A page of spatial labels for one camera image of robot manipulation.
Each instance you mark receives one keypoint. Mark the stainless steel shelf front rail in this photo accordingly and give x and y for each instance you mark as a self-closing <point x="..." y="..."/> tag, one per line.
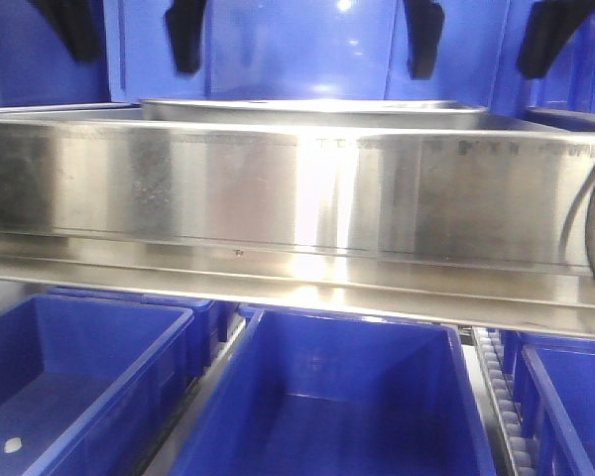
<point x="460" y="217"/>

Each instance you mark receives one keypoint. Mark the blue bin lower centre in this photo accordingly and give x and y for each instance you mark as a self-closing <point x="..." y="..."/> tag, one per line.
<point x="307" y="394"/>

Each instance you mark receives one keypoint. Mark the blue plastic bin right upper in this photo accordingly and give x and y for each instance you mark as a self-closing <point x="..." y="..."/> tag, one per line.
<point x="570" y="83"/>

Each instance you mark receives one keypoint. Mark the white scrap in bin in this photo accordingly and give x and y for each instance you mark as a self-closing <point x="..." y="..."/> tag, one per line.
<point x="12" y="445"/>

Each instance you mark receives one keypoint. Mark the blue plastic bin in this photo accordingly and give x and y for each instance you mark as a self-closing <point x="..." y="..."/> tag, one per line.
<point x="36" y="66"/>
<point x="570" y="83"/>
<point x="315" y="49"/>

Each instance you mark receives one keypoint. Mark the silver metal tray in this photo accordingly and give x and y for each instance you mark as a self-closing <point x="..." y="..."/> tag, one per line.
<point x="398" y="114"/>

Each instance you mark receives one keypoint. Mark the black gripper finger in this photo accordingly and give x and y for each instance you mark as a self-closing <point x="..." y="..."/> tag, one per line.
<point x="184" y="21"/>
<point x="549" y="27"/>
<point x="74" y="23"/>
<point x="425" y="21"/>

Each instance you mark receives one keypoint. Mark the blue bin lower left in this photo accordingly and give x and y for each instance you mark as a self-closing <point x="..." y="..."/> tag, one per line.
<point x="87" y="384"/>

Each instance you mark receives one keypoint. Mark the blue plastic bin left upper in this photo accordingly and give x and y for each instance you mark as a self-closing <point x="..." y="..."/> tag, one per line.
<point x="36" y="66"/>

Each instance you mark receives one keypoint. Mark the blue bin lower right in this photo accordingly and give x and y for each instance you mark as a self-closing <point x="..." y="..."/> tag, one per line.
<point x="553" y="384"/>

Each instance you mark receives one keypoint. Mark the lower white roller track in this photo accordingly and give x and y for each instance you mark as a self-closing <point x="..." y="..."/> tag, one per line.
<point x="516" y="450"/>

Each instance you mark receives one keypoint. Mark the blue plastic bin centre upper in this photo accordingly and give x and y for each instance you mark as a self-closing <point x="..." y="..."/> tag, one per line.
<point x="315" y="49"/>

